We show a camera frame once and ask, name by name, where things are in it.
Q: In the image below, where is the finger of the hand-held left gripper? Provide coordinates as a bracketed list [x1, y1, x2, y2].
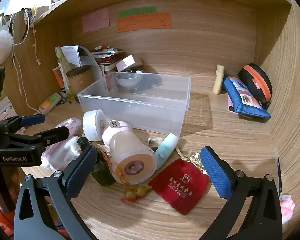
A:
[31, 126, 70, 147]
[17, 113, 46, 128]

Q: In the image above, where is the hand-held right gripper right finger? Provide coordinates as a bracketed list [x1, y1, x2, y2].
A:
[200, 146, 283, 240]

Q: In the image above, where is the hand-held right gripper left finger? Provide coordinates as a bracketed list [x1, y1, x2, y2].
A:
[14, 137, 98, 240]

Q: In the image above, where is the pink cable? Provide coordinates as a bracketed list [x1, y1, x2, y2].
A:
[54, 117, 82, 140]

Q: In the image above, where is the dark green bottle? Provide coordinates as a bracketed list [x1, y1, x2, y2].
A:
[90, 149, 117, 187]

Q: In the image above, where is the white cloth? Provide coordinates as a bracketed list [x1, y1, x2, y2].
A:
[41, 136, 83, 172]

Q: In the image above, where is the red velvet pouch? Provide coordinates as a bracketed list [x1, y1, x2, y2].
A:
[148, 158, 210, 216]

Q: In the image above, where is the white tape roll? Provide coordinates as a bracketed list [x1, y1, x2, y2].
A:
[82, 109, 107, 142]

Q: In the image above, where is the pink lidded beige jar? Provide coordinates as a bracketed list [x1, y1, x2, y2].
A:
[102, 121, 157, 185]

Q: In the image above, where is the gourd charm with braided cord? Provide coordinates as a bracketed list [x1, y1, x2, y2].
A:
[107, 159, 152, 203]

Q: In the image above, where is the clear plastic storage box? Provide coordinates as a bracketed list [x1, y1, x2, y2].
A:
[77, 71, 192, 137]

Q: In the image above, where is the wooden desktop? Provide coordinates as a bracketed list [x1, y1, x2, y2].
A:
[20, 62, 283, 240]

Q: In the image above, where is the green and orange tube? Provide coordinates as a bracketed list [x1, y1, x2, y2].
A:
[39, 92, 62, 115]

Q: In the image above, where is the gold foil wrapper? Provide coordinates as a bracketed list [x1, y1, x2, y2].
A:
[176, 150, 208, 175]

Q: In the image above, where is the white carton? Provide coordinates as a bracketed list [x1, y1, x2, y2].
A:
[0, 96, 17, 120]

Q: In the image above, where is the orange packet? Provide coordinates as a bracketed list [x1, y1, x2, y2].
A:
[52, 66, 65, 89]

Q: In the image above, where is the teal squeeze tube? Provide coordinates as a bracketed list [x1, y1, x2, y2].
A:
[155, 133, 179, 171]

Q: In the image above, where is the brown mug with lid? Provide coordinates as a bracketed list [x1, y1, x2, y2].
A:
[66, 65, 94, 96]

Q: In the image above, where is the yellow-green bottle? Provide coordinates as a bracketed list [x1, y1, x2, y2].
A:
[55, 46, 74, 98]

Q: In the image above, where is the crumpled grey wrapper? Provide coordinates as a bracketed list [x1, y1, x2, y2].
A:
[147, 137, 168, 147]

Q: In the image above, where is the white handwritten paper note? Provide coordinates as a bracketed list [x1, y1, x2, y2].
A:
[61, 45, 82, 68]

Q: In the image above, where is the pink figurine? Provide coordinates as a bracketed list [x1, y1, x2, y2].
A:
[280, 194, 296, 225]

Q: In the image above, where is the white bookend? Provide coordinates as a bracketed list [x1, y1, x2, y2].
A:
[76, 45, 108, 90]

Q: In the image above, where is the blue zip pouch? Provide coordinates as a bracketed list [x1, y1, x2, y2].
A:
[223, 76, 271, 119]

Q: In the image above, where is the white fluffy pompom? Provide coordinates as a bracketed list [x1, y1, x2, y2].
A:
[0, 30, 13, 65]

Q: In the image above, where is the silver bowl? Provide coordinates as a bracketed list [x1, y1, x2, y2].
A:
[114, 71, 144, 88]

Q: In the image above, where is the stack of booklets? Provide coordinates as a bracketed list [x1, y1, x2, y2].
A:
[90, 45, 127, 72]

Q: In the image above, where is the cream tube bottle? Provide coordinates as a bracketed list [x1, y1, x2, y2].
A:
[213, 64, 225, 95]

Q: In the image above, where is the black and white headband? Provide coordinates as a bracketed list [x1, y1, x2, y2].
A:
[21, 7, 33, 40]

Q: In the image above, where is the black case with orange zip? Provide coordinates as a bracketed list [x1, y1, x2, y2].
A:
[237, 63, 273, 109]

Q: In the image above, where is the pink sticky note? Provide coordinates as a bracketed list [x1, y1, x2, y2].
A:
[82, 7, 110, 33]

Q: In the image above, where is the wooden desk hutch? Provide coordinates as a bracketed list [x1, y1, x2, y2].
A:
[0, 0, 300, 155]

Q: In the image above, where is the orange sticky note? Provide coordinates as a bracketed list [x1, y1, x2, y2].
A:
[116, 12, 172, 33]

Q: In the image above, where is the green sticky note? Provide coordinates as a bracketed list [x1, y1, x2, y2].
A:
[118, 6, 157, 18]

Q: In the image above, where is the white cable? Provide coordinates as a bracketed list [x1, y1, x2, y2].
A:
[11, 12, 44, 115]

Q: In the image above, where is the white cord with tags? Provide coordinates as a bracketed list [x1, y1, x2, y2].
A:
[32, 5, 42, 65]

